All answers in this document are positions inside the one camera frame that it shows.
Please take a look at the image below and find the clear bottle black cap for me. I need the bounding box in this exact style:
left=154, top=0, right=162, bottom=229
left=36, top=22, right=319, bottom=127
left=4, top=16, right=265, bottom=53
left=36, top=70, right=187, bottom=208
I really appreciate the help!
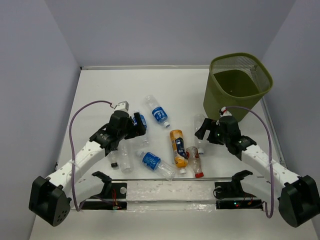
left=107, top=150, right=119, bottom=170

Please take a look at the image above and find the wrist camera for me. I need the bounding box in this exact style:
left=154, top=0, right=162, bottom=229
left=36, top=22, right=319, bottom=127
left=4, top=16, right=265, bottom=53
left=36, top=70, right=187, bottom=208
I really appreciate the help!
left=219, top=107, right=232, bottom=118
left=114, top=101, right=130, bottom=113

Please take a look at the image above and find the clear bottle red cap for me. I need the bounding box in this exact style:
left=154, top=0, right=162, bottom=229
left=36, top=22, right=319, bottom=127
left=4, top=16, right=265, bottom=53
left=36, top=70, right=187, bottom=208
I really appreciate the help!
left=186, top=146, right=204, bottom=178

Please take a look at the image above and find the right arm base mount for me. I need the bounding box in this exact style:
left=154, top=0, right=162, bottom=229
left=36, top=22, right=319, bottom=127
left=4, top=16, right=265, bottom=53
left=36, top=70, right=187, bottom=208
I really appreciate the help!
left=212, top=170, right=264, bottom=210

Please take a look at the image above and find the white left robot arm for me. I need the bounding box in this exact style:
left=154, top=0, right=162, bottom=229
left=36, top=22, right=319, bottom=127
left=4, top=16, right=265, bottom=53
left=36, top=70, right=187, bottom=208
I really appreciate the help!
left=28, top=110, right=147, bottom=227

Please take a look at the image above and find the clear crushed bottle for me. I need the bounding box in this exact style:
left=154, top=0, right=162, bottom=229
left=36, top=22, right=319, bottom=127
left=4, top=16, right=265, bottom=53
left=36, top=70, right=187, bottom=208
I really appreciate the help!
left=119, top=143, right=134, bottom=174

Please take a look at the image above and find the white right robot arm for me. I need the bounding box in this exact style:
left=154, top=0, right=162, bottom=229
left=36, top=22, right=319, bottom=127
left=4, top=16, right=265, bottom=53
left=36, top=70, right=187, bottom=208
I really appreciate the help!
left=194, top=115, right=320, bottom=228

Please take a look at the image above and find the green plastic waste bin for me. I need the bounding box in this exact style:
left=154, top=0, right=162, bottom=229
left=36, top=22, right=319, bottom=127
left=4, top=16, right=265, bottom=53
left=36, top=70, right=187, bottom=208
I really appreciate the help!
left=203, top=52, right=274, bottom=120

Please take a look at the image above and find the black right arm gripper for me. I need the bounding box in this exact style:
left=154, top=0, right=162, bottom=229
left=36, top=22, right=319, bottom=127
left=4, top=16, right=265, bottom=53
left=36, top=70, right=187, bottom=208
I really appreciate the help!
left=194, top=117, right=229, bottom=145

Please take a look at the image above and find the clear bottle without label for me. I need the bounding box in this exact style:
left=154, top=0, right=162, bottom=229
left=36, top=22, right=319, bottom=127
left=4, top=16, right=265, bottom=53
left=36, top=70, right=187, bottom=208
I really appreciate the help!
left=193, top=113, right=206, bottom=154

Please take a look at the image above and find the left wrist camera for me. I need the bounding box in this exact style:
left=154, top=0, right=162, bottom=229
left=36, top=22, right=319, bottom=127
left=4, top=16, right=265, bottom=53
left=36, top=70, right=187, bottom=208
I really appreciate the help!
left=114, top=101, right=130, bottom=113

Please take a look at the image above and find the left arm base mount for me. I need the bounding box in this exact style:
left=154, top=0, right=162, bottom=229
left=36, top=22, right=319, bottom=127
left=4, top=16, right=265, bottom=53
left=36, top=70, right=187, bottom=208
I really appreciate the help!
left=76, top=171, right=128, bottom=211

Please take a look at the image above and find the yellow label drink bottle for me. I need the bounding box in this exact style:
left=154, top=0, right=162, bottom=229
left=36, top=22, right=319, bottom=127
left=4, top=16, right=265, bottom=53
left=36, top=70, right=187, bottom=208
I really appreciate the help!
left=169, top=129, right=188, bottom=175

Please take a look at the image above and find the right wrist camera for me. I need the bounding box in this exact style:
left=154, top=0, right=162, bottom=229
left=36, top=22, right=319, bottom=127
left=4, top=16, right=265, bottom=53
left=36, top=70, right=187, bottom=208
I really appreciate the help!
left=219, top=107, right=232, bottom=118

